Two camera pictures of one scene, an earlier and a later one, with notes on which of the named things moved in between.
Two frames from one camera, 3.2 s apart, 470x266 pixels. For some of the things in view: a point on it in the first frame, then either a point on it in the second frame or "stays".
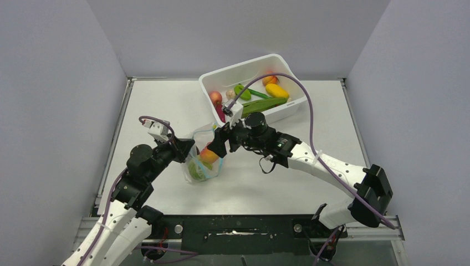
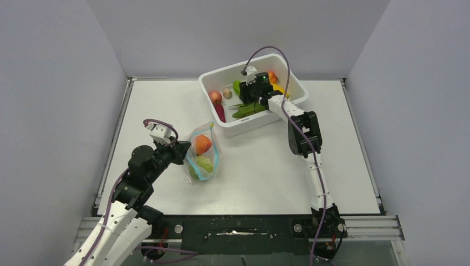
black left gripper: [180, 148] stays
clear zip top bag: [203, 163] stays
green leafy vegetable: [260, 105] stays
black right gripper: [224, 133] → [245, 95]
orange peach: [208, 156] → [203, 144]
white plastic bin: [265, 85] stays
